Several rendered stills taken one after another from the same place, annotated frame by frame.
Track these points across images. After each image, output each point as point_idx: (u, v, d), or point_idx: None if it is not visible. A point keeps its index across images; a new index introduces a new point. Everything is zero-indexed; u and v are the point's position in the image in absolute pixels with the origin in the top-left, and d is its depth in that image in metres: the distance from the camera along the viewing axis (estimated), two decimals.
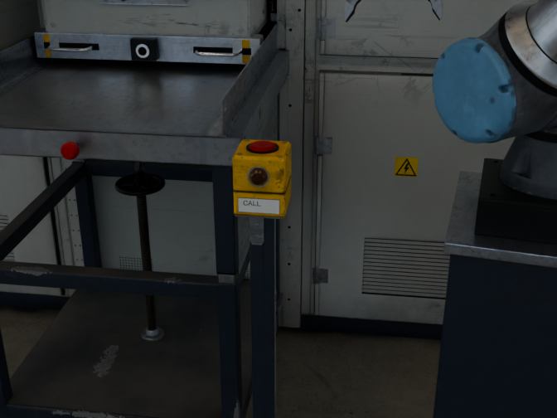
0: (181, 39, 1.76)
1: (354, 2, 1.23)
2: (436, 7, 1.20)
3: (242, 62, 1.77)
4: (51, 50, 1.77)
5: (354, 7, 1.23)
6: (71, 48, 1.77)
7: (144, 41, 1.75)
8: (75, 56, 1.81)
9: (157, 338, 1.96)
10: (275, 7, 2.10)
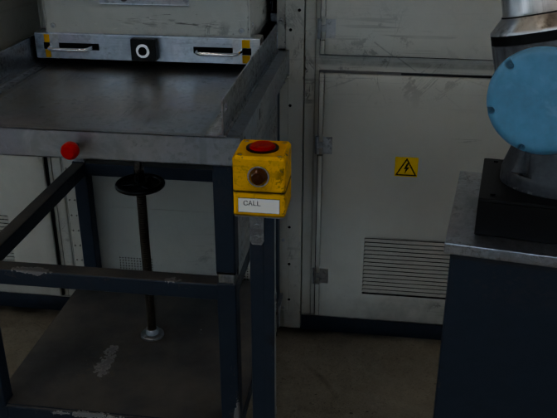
0: (181, 39, 1.76)
1: None
2: None
3: (242, 62, 1.77)
4: (51, 50, 1.77)
5: None
6: (71, 48, 1.77)
7: (144, 41, 1.75)
8: (75, 56, 1.81)
9: (157, 338, 1.96)
10: (275, 7, 2.10)
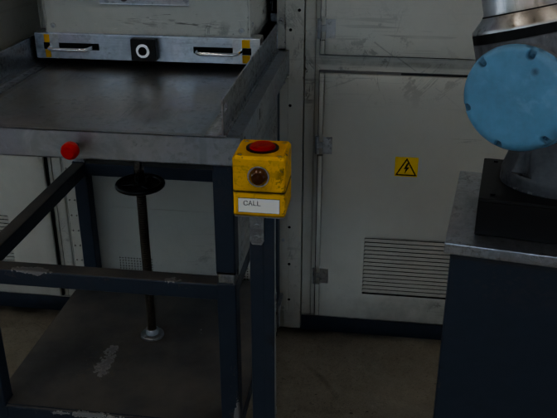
0: (181, 39, 1.76)
1: None
2: None
3: (242, 62, 1.77)
4: (51, 50, 1.77)
5: None
6: (71, 48, 1.77)
7: (144, 41, 1.75)
8: (75, 56, 1.81)
9: (157, 338, 1.96)
10: (275, 7, 2.10)
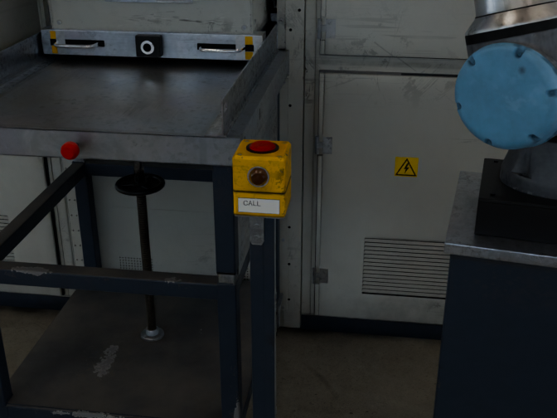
0: (186, 36, 1.80)
1: None
2: None
3: (244, 58, 1.80)
4: (58, 46, 1.81)
5: None
6: (78, 45, 1.80)
7: (149, 37, 1.79)
8: (80, 53, 1.85)
9: (157, 338, 1.96)
10: (277, 4, 2.13)
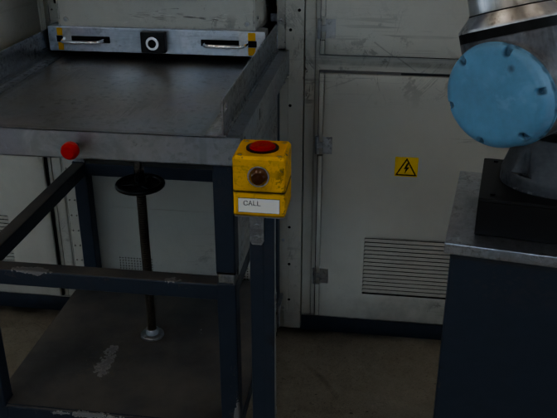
0: (190, 32, 1.83)
1: None
2: None
3: (248, 55, 1.84)
4: (65, 42, 1.84)
5: None
6: (84, 41, 1.84)
7: (154, 34, 1.82)
8: (86, 49, 1.88)
9: (157, 338, 1.96)
10: None
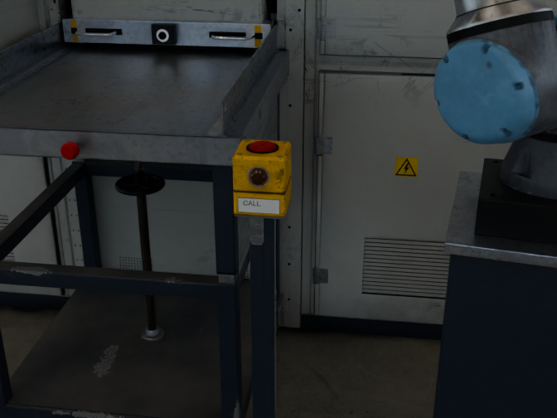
0: (198, 24, 1.92)
1: None
2: None
3: (254, 46, 1.92)
4: (79, 34, 1.93)
5: None
6: (98, 32, 1.92)
7: (164, 26, 1.91)
8: (99, 41, 1.97)
9: (157, 338, 1.96)
10: None
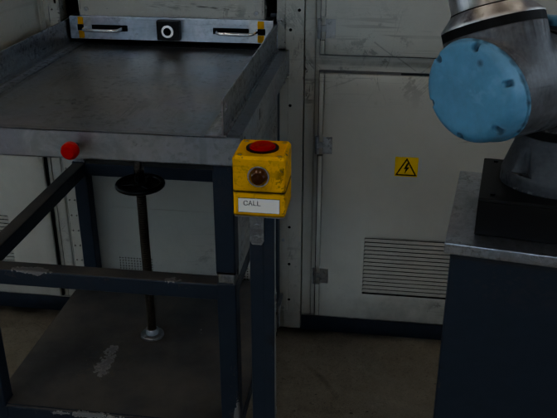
0: (202, 21, 1.96)
1: None
2: None
3: (257, 41, 1.96)
4: (85, 31, 1.97)
5: None
6: (104, 29, 1.96)
7: (169, 22, 1.95)
8: (105, 37, 2.01)
9: (157, 338, 1.96)
10: None
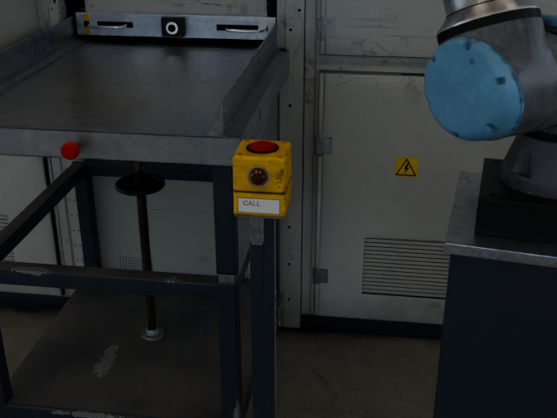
0: (206, 17, 2.00)
1: None
2: None
3: None
4: (91, 27, 2.01)
5: None
6: (108, 26, 2.00)
7: (174, 19, 1.99)
8: (111, 33, 2.05)
9: (157, 338, 1.96)
10: None
